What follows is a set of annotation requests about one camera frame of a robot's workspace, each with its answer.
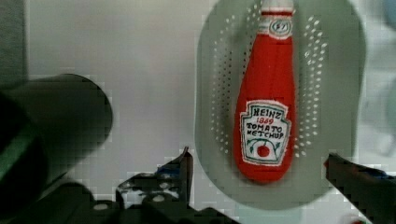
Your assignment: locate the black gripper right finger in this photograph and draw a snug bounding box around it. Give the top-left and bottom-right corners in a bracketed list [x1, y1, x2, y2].
[323, 153, 396, 224]

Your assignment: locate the grey-green oval strainer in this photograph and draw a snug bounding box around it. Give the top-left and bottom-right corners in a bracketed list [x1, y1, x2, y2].
[194, 0, 365, 210]

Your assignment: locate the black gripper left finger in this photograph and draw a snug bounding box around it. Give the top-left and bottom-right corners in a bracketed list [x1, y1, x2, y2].
[116, 147, 193, 209]

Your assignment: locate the red felt ketchup bottle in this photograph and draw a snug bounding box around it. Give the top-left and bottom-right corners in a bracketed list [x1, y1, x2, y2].
[233, 0, 296, 183]

